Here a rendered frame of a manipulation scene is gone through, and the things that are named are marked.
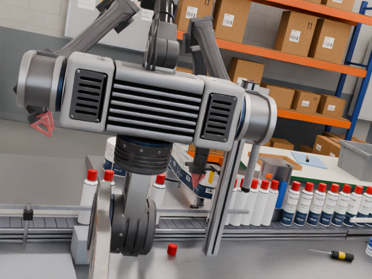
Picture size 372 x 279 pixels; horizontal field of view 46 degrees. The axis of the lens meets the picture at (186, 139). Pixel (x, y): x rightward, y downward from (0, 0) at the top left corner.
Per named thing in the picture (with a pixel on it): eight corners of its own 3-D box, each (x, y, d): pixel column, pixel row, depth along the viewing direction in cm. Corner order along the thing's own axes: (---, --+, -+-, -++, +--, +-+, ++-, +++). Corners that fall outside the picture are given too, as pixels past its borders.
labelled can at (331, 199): (324, 222, 210) (336, 182, 205) (331, 227, 205) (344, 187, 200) (315, 222, 208) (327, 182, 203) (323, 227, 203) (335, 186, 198)
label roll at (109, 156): (100, 173, 211) (105, 145, 208) (104, 160, 231) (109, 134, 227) (141, 180, 214) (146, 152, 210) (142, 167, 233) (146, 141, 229)
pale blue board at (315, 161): (317, 158, 376) (318, 157, 375) (327, 169, 345) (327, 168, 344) (290, 152, 376) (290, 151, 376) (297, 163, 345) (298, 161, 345)
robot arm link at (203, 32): (183, 8, 144) (212, 5, 146) (182, 39, 156) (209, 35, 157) (217, 115, 121) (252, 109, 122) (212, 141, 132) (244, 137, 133)
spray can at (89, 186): (90, 219, 163) (98, 168, 158) (93, 226, 158) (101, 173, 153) (76, 218, 161) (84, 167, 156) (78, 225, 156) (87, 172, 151)
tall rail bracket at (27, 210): (27, 239, 149) (33, 196, 145) (29, 251, 143) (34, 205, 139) (17, 239, 148) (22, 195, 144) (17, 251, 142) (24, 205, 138)
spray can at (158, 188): (155, 220, 174) (165, 172, 169) (159, 226, 169) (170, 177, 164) (143, 220, 171) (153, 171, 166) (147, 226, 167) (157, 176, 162)
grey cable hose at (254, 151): (246, 189, 172) (259, 138, 167) (251, 192, 169) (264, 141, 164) (238, 188, 171) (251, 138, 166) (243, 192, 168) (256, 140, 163)
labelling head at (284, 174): (267, 208, 211) (280, 158, 205) (282, 221, 200) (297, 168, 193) (242, 207, 205) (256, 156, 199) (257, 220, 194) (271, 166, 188)
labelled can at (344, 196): (336, 222, 213) (348, 183, 208) (343, 227, 208) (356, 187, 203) (327, 222, 211) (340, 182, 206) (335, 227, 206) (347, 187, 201)
